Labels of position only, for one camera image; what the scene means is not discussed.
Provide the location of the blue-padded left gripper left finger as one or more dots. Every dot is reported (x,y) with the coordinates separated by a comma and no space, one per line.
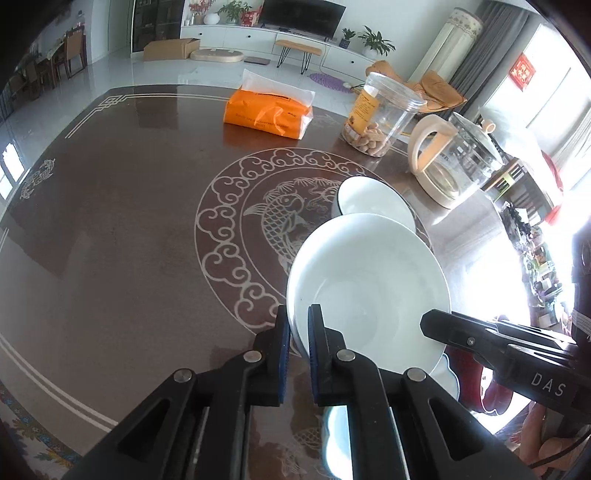
(196,425)

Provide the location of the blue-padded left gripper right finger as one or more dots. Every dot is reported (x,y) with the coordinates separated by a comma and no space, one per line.
(402,426)

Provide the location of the red flower plate front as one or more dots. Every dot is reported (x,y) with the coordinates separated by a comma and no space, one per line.
(474,386)

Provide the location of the white bowl blue pattern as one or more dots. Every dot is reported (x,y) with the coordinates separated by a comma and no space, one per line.
(374,279)

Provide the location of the white ribbed bowl dark rim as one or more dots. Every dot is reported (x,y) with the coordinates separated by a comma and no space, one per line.
(362,194)

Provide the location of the person right hand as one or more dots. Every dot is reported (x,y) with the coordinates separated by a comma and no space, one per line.
(533,449)

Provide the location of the basket of toiletries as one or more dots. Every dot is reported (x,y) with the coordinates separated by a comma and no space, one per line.
(550,294)

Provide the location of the floral sofa cover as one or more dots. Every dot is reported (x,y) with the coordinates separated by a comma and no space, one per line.
(42,452)

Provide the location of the orange lounge chair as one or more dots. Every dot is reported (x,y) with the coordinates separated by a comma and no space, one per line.
(439,94)

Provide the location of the clear jar with peanuts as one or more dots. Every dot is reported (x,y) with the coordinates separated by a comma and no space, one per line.
(380,113)

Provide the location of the orange tissue pack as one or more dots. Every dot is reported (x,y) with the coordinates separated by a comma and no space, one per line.
(270,106)

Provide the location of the white standing air conditioner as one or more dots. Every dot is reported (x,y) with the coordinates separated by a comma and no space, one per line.
(451,46)

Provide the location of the green potted plant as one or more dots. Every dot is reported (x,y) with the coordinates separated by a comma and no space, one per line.
(374,44)

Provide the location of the white tv cabinet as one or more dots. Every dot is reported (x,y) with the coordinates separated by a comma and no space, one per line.
(275,45)

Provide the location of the cardboard box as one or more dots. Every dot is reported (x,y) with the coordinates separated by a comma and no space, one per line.
(171,49)

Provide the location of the small wooden stool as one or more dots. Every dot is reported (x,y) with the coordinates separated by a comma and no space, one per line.
(307,52)

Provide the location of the dark glass display cabinet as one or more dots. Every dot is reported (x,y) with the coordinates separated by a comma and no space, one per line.
(155,20)

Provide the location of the black television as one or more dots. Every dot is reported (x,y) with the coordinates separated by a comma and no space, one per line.
(312,16)

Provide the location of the red flower vase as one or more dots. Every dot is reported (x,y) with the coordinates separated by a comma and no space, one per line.
(197,10)

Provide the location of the glass kettle cream handle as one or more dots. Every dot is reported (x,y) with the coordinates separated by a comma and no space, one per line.
(451,159)

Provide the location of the red wall decoration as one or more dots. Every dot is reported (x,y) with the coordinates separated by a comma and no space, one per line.
(522,72)

